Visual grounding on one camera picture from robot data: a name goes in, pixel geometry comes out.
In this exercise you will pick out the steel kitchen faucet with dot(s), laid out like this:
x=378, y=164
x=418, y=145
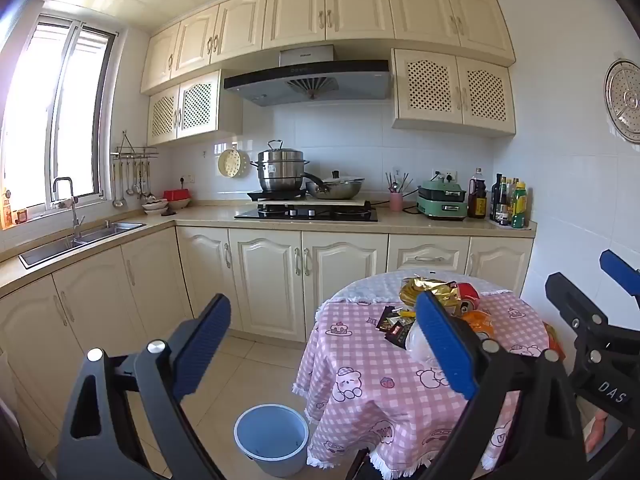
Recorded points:
x=75, y=220

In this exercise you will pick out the steel utensil rack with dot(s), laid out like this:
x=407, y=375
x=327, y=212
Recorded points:
x=135, y=151

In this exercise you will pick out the steel double sink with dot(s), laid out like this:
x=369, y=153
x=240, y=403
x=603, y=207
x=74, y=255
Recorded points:
x=50, y=255

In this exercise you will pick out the small steel ladle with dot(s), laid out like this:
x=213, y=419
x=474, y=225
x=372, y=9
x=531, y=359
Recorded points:
x=130, y=191

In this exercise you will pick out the steel steamer pot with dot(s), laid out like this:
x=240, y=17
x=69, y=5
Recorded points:
x=280, y=172

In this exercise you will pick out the cream lower cabinets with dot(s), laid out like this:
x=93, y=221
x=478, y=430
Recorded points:
x=265, y=280

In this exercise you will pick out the blue plastic waste bin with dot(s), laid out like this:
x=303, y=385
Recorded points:
x=270, y=435

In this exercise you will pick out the white lace cloth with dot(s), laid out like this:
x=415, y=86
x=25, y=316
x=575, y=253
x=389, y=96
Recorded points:
x=370, y=287

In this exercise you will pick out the small yellow wrapper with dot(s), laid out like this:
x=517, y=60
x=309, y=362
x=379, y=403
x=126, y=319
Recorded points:
x=407, y=314

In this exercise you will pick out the stack of white bowls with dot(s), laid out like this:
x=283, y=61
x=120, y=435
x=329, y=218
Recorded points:
x=155, y=207

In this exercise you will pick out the red soda can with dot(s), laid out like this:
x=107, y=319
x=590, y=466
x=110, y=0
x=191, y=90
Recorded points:
x=467, y=292

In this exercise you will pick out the beige kitchen countertop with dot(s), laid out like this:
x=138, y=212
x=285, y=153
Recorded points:
x=200, y=215

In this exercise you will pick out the orange bottle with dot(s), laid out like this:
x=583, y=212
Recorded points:
x=6, y=210

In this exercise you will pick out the small dark wrapper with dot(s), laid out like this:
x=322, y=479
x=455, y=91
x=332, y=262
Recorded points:
x=386, y=316

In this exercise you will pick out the pink checked tablecloth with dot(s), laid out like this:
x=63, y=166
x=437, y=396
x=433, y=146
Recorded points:
x=380, y=400

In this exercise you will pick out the green electric cooker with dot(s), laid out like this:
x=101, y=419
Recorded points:
x=442, y=202

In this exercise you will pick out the red container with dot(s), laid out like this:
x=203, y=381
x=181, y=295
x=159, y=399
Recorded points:
x=176, y=194

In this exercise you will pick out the grey range hood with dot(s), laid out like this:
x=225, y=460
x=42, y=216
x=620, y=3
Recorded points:
x=310, y=72

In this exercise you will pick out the orange magenta snack bag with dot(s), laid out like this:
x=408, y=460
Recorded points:
x=477, y=322

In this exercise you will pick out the round steel steamer plate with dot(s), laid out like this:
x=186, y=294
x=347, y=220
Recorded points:
x=625, y=100

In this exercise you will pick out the cream board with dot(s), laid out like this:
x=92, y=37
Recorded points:
x=325, y=201

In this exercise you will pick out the black induction cooker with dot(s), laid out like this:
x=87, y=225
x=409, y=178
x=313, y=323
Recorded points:
x=265, y=195

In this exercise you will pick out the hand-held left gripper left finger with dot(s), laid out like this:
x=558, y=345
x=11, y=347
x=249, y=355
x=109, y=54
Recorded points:
x=205, y=340

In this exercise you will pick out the yellow steamer tray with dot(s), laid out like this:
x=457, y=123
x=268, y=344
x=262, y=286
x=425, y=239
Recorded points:
x=232, y=162

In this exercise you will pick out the black gas stove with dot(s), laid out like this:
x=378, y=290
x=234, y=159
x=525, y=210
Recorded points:
x=305, y=213

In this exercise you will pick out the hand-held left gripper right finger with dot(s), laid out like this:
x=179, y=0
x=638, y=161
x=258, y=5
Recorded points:
x=445, y=345

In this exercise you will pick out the sliding window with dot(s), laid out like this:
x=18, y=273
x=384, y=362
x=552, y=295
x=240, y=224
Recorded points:
x=50, y=110

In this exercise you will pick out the white wall outlet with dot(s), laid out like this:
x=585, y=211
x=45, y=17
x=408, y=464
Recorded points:
x=447, y=176

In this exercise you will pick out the black snack packet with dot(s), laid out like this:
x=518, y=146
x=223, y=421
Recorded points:
x=397, y=334

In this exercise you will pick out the person's right hand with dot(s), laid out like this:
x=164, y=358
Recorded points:
x=596, y=435

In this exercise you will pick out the narrow cream lattice cabinet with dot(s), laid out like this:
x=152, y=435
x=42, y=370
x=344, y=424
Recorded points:
x=195, y=105

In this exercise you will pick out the steel wok with lid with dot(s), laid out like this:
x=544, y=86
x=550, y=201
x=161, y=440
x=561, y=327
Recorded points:
x=335, y=187

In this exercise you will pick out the wide cream lattice cabinet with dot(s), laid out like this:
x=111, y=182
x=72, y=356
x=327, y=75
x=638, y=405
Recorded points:
x=450, y=90

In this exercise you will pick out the large steel ladle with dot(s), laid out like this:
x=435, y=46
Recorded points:
x=117, y=202

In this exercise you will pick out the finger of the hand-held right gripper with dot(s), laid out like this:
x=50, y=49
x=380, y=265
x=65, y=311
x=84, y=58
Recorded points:
x=620, y=270
x=575, y=305

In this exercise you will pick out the cream upper wall cabinets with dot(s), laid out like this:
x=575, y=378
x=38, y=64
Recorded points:
x=325, y=10

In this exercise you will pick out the gold foil wrapper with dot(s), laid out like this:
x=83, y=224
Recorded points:
x=430, y=290

